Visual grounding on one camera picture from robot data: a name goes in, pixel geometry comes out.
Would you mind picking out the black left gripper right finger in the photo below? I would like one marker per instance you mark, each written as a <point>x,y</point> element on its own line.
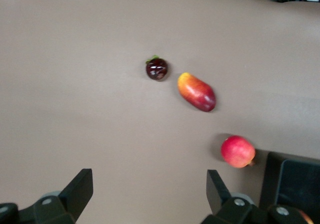
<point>220,196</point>

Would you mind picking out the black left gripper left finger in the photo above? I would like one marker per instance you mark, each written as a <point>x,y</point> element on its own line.
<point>75,194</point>

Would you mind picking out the black rectangular plastic box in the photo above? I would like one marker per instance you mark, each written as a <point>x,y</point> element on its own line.
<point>297,181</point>

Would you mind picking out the red yellow striped apple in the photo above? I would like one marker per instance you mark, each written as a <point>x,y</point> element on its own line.
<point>307,217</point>

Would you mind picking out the red yellow mango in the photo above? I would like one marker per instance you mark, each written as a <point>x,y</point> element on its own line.
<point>197,93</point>

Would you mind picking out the dark purple mangosteen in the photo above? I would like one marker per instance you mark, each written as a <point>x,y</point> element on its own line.
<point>157,69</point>

